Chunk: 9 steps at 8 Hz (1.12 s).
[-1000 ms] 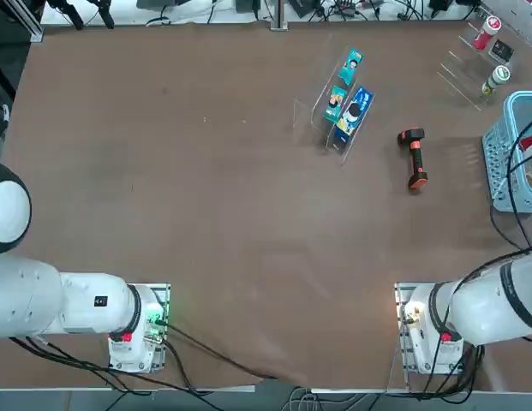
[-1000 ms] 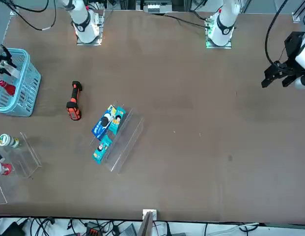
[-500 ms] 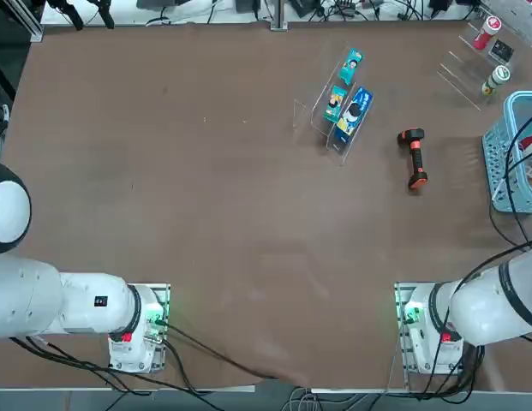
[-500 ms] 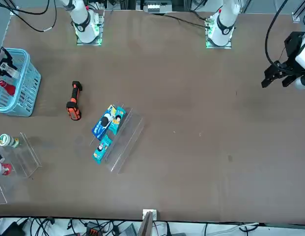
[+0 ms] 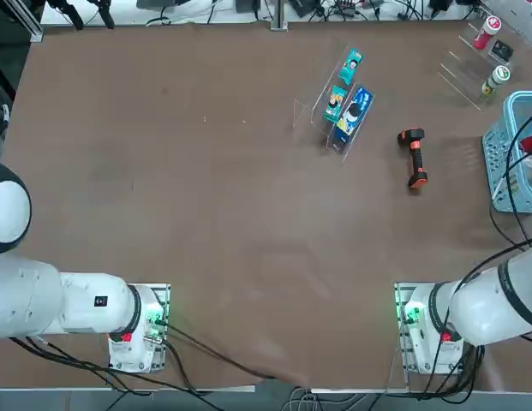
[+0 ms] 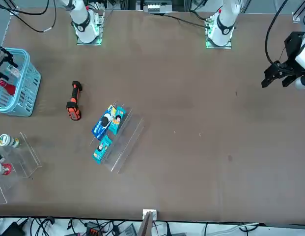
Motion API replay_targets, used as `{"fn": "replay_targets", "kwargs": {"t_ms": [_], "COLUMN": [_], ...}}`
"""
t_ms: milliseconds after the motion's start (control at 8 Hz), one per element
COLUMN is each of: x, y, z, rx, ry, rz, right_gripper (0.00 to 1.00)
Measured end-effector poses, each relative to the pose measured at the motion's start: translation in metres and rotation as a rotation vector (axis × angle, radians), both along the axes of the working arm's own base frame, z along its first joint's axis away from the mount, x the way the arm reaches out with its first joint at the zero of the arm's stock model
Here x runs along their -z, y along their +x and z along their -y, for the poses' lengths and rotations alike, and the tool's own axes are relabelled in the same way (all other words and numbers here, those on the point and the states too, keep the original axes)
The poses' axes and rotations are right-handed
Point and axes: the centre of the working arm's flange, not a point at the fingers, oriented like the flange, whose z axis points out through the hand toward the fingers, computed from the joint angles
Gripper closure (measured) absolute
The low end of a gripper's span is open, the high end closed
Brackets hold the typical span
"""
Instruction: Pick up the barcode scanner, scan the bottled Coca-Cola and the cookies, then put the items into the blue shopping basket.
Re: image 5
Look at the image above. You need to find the aluminium frame profile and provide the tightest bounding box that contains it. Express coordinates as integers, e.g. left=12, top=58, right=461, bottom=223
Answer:
left=0, top=0, right=45, bottom=43

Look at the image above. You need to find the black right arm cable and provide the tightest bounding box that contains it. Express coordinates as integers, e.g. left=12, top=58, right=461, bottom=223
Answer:
left=445, top=110, right=532, bottom=301

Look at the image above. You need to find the light blue shopping basket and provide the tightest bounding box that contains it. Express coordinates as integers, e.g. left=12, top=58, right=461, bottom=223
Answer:
left=481, top=90, right=532, bottom=214

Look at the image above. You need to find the white bottle green lid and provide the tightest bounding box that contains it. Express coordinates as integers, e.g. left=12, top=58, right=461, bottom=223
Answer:
left=481, top=65, right=511, bottom=96

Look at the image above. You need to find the aluminium table edge post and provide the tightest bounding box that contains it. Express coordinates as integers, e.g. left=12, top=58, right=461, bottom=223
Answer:
left=269, top=0, right=289, bottom=32

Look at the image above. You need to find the small black box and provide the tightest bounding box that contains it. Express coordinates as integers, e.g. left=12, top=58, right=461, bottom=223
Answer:
left=487, top=39, right=515, bottom=63

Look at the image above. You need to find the blue Oreo cookie pack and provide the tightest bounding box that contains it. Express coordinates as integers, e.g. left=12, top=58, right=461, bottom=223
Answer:
left=332, top=86, right=375, bottom=153

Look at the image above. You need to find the clear stepped snack shelf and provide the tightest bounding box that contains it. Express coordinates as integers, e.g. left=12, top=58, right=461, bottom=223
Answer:
left=292, top=41, right=376, bottom=167

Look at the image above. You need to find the red lidded jar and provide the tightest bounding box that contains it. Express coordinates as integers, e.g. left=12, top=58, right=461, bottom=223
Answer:
left=473, top=15, right=502, bottom=51

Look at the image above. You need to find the clear stepped bottle shelf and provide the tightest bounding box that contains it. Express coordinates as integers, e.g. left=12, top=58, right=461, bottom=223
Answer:
left=436, top=0, right=532, bottom=111

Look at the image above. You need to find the orange black barcode scanner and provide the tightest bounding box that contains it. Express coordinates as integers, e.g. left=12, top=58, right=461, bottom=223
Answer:
left=397, top=127, right=430, bottom=192

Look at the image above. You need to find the teal snack packet yellow figure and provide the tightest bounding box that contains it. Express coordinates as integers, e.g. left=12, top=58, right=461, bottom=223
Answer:
left=324, top=85, right=350, bottom=123

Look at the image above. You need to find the black base cable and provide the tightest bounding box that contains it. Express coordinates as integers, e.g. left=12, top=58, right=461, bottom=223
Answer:
left=162, top=323, right=279, bottom=382

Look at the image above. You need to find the teal snack packet red figure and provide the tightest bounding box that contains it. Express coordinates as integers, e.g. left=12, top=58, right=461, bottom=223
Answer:
left=337, top=48, right=364, bottom=86

